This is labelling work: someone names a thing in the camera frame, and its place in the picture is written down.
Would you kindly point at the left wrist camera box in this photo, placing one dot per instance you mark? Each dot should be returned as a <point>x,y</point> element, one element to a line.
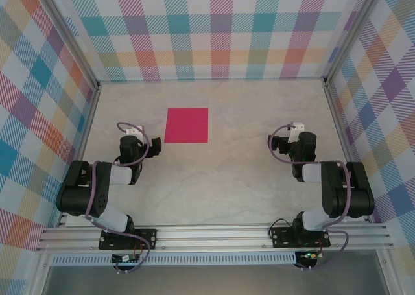
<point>134,129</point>

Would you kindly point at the controller board with green light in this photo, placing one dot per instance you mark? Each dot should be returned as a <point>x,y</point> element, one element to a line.
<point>308,255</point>

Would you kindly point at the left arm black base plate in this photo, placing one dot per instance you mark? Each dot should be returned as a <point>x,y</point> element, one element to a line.
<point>149,238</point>

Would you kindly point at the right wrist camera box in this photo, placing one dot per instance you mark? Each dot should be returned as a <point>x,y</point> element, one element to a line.
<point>296,128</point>

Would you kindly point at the aluminium frame post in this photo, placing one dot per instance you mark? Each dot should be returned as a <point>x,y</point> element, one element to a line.
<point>72,37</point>
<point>352,32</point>

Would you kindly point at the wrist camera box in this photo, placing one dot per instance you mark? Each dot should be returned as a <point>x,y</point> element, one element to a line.
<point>296,128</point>
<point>134,129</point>

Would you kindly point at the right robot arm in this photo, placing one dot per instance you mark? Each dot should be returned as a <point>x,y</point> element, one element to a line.
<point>356,194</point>

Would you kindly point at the pink square cloth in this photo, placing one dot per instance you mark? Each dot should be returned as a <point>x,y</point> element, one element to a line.
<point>186,126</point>

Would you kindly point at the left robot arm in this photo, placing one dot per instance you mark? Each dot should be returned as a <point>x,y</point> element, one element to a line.
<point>74,194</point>

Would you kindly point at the aluminium side rail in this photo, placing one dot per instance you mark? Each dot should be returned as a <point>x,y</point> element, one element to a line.
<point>341,129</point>
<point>83,136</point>

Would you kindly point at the grey metal panel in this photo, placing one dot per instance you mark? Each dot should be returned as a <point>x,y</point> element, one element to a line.
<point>210,280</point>

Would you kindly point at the black controller board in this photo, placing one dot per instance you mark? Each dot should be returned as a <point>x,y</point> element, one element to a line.
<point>124,258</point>

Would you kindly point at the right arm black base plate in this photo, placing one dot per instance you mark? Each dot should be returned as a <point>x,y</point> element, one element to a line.
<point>282,238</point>

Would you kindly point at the aluminium mounting rail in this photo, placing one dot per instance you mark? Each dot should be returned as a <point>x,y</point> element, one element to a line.
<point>210,236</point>

